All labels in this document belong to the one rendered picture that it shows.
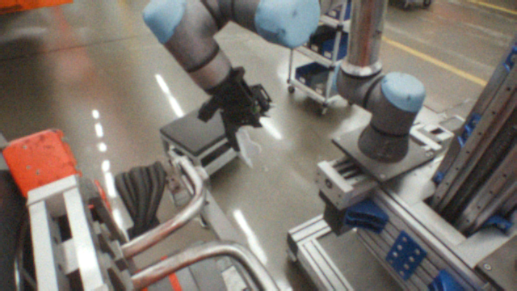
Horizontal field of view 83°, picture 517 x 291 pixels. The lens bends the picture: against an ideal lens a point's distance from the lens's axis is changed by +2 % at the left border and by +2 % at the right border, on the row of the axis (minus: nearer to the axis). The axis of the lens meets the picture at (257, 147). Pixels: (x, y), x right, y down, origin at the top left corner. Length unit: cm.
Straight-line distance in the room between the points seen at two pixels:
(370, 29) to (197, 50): 49
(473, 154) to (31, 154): 93
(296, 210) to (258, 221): 24
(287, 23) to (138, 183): 37
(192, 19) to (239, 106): 17
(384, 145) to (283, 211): 98
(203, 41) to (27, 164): 32
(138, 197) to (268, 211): 128
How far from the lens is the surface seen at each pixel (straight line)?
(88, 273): 40
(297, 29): 41
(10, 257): 46
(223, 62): 52
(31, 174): 55
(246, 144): 60
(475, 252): 99
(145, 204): 57
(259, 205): 180
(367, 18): 83
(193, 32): 49
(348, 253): 145
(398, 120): 89
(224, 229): 55
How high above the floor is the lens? 144
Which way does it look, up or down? 42 degrees down
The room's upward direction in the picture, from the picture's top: straight up
